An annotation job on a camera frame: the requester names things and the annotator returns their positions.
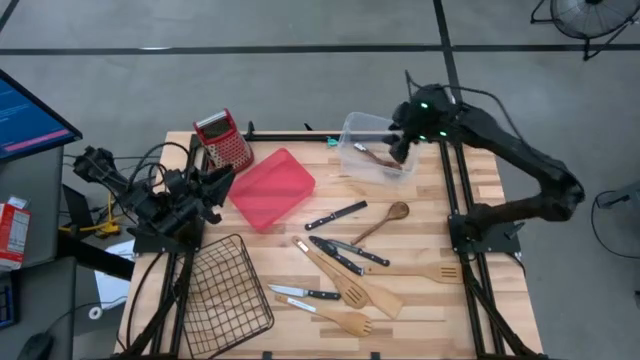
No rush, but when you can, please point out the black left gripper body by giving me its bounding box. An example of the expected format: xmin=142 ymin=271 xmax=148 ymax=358
xmin=154 ymin=169 xmax=214 ymax=236

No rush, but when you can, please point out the black wire basket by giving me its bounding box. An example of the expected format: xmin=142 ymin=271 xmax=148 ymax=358
xmin=172 ymin=233 xmax=276 ymax=360

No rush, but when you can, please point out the black aluminium table frame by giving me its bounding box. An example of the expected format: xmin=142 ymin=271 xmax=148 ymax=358
xmin=117 ymin=121 xmax=551 ymax=360

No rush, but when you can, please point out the black floor cable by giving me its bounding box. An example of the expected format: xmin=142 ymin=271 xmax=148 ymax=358
xmin=590 ymin=189 xmax=640 ymax=261

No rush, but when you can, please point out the clear plastic container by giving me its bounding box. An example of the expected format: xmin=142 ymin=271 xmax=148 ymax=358
xmin=337 ymin=111 xmax=422 ymax=187

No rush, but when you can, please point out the slim black-handled knife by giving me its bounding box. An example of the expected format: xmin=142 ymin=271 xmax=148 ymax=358
xmin=327 ymin=238 xmax=391 ymax=268

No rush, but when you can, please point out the wooden slotted turner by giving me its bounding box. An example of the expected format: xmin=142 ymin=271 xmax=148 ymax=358
xmin=363 ymin=261 xmax=464 ymax=286

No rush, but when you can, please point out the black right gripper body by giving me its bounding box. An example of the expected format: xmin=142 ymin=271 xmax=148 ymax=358
xmin=390 ymin=85 xmax=454 ymax=144

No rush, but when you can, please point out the labelled wooden slotted spatula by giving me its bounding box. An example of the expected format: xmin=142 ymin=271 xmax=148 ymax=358
xmin=291 ymin=235 xmax=370 ymax=310

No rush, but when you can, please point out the black keyboard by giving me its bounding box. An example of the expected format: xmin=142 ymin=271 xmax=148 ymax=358
xmin=0 ymin=272 xmax=20 ymax=331

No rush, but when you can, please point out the black floor fan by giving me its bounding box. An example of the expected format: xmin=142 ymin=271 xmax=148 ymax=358
xmin=529 ymin=0 xmax=640 ymax=62

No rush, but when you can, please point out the large black-handled knife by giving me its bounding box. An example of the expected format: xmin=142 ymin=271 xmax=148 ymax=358
xmin=308 ymin=235 xmax=365 ymax=277

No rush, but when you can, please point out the small black-handled paring knife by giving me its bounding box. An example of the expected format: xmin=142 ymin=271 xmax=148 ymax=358
xmin=267 ymin=283 xmax=342 ymax=302

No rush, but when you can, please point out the black beam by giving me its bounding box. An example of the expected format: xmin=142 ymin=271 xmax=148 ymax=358
xmin=57 ymin=230 xmax=136 ymax=282

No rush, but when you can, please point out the red cardboard box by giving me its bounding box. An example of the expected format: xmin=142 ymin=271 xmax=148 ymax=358
xmin=0 ymin=196 xmax=32 ymax=272

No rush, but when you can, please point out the sheathed black-handled knife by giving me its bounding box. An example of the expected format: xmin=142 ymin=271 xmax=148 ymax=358
xmin=304 ymin=211 xmax=339 ymax=232

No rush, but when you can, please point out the red metal box grater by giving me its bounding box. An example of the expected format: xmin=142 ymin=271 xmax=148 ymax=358
xmin=192 ymin=107 xmax=255 ymax=179

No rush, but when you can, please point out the labelled wooden spork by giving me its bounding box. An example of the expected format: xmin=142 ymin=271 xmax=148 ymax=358
xmin=273 ymin=293 xmax=374 ymax=338

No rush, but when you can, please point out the white paper sheet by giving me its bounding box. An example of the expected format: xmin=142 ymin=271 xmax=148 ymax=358
xmin=93 ymin=238 xmax=137 ymax=311

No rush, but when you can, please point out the yellow cable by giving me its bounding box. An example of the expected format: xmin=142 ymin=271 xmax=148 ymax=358
xmin=58 ymin=192 xmax=123 ymax=239

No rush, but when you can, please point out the light wooden spoon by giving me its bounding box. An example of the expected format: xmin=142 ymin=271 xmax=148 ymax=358
xmin=350 ymin=200 xmax=411 ymax=246

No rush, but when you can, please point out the grey desk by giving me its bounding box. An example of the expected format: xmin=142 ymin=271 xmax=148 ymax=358
xmin=0 ymin=144 xmax=79 ymax=360

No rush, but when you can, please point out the black computer mouse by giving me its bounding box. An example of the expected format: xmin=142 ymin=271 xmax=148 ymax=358
xmin=17 ymin=331 xmax=55 ymax=360

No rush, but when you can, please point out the pink plastic tray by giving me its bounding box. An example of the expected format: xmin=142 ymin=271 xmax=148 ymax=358
xmin=227 ymin=147 xmax=317 ymax=234

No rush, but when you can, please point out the computer monitor blue screen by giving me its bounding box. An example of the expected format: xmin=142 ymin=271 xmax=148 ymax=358
xmin=0 ymin=68 xmax=84 ymax=162

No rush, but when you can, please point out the black table cable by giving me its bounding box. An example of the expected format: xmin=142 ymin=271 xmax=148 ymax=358
xmin=124 ymin=252 xmax=169 ymax=351

